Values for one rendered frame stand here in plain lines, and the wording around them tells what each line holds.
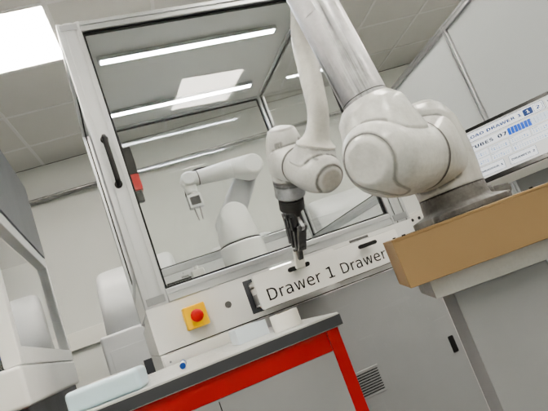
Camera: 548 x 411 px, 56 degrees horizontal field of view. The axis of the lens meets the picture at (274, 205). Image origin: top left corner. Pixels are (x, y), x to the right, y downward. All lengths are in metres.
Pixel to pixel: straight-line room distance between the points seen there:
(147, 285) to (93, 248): 3.42
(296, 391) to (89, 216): 4.20
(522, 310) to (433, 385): 0.85
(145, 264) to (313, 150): 0.72
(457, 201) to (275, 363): 0.53
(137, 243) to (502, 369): 1.12
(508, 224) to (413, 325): 0.92
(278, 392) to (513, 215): 0.60
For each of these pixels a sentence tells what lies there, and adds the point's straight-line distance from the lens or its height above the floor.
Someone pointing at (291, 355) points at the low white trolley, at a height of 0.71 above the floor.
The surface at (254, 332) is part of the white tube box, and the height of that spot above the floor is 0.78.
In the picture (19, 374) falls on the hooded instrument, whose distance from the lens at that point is 1.48.
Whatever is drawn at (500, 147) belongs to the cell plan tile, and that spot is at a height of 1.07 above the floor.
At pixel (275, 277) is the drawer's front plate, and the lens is 1.63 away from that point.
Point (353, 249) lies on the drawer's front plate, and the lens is 1.87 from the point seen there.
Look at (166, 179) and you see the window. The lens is 1.82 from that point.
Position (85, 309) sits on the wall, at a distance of 5.07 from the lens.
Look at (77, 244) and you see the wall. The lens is 5.16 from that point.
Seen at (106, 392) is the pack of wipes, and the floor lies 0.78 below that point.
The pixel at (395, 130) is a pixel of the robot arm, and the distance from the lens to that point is 1.00.
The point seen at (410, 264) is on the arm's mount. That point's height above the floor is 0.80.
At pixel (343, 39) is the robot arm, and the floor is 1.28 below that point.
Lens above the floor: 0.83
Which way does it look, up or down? 10 degrees up
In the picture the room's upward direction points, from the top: 21 degrees counter-clockwise
